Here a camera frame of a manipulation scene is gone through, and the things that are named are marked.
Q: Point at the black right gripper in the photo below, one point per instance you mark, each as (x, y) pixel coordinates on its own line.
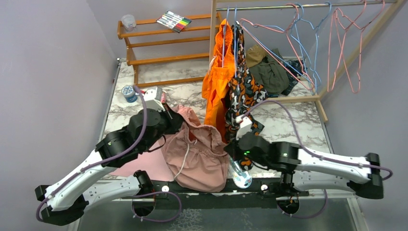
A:
(232, 148)

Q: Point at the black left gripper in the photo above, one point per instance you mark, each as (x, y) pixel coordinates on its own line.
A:
(175, 120)

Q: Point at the pink shorts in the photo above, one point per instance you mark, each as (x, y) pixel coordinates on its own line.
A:
(195, 155)

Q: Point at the camouflage orange black shorts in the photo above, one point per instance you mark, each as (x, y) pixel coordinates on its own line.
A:
(244, 91)

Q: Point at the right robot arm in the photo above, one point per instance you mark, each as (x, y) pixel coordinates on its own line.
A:
(307, 169)

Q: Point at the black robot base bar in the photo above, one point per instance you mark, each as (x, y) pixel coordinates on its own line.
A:
(262, 193)

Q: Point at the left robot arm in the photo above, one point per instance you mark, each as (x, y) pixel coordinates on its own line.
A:
(67, 200)

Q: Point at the blue hanger holding shorts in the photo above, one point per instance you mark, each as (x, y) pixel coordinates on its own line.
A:
(234, 41)

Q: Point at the pink floral bottle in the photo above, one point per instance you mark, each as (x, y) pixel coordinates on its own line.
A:
(163, 98)

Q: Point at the clear plastic toy package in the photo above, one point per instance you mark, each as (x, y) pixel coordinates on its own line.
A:
(242, 179)

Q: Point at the pink clipboard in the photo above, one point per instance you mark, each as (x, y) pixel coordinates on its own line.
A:
(153, 163)

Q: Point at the olive green garment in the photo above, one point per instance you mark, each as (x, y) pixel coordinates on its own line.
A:
(271, 75)

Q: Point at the tan folded garment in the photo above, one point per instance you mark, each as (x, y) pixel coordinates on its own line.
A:
(255, 55)

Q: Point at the marker pen set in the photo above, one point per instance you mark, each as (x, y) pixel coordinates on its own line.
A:
(173, 21)

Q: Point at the clear plastic cup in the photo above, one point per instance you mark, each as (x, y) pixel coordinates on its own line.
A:
(129, 22)

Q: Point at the metal hanging rod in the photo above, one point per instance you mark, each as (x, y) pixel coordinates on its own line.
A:
(317, 5)

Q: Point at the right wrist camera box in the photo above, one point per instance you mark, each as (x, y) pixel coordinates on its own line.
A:
(245, 126)

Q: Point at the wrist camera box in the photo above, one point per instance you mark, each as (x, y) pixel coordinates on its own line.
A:
(152, 99)
(245, 126)

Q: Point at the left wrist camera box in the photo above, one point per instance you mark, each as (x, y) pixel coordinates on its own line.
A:
(152, 99)

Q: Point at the wooden clothes rack frame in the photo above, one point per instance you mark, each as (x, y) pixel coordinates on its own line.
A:
(356, 53)

